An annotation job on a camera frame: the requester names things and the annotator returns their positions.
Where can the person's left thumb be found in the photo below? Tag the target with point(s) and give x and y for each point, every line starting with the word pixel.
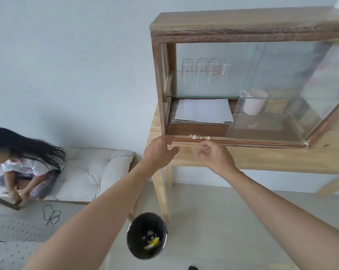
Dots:
pixel 172 151

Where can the white mug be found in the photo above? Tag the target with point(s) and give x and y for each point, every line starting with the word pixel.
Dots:
pixel 253 102

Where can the black waste bin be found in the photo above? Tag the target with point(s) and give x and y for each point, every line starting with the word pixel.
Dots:
pixel 135 244

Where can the grey dotted rug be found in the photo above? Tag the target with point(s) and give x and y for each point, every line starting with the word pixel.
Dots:
pixel 14 244

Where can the yellow packet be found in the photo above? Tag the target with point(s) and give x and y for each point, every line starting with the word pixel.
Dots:
pixel 279 105

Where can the crumpled white paper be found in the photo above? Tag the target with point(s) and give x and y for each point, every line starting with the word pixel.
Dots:
pixel 149 234

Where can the person's right forearm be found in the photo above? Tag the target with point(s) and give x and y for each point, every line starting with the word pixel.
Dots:
pixel 284 210

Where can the person's right fingers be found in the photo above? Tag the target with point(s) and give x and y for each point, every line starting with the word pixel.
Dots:
pixel 205 149

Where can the light wooden table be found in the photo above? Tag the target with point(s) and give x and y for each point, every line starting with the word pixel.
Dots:
pixel 259 158

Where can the wooden glass-door cabinet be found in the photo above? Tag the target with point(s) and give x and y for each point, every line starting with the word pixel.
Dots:
pixel 242 28

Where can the yellow wrapper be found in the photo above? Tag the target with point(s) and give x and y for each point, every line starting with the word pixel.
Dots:
pixel 153 242

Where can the person's left forearm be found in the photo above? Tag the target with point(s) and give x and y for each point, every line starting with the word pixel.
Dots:
pixel 96 219

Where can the wooden bench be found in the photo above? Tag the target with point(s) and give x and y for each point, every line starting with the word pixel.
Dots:
pixel 131 165

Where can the person's right hand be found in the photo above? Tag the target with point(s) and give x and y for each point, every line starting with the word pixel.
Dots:
pixel 218 158

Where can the stack of white papers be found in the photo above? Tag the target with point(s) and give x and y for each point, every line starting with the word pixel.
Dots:
pixel 203 111

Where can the person's left hand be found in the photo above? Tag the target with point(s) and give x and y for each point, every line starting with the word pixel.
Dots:
pixel 155 154

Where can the pale peel scraps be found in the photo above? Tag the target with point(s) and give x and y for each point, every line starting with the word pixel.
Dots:
pixel 193 136

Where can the white tufted cushion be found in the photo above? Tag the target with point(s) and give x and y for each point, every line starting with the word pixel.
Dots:
pixel 93 171

